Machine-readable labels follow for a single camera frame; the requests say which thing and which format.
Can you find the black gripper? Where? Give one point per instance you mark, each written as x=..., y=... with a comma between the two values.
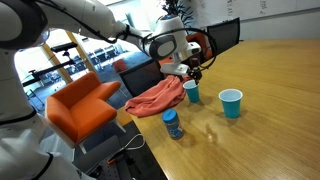
x=195, y=71

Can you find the blue plastic cup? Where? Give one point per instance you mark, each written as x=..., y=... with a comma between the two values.
x=230, y=105
x=192, y=92

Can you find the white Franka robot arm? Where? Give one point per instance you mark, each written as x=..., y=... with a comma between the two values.
x=83, y=16

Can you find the orange cloth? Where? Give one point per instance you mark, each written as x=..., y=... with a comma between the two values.
x=156, y=98

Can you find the blue lidded jar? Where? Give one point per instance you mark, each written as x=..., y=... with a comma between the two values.
x=173, y=125

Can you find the black office chair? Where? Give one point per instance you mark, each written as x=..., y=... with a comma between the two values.
x=141, y=78
x=223, y=35

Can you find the green potted plant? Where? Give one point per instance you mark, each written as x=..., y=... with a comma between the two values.
x=180, y=10

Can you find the small red chair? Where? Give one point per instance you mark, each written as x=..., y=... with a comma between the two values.
x=120, y=65

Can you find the orange armchair white shell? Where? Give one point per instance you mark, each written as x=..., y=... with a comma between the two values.
x=83, y=110

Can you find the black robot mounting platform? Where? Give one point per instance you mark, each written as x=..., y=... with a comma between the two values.
x=106, y=170

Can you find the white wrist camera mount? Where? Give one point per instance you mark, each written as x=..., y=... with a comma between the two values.
x=173, y=69

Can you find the wall whiteboard with writing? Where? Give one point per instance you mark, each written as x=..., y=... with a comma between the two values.
x=283, y=8

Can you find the black camera stand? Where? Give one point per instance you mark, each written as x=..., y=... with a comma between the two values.
x=63, y=47

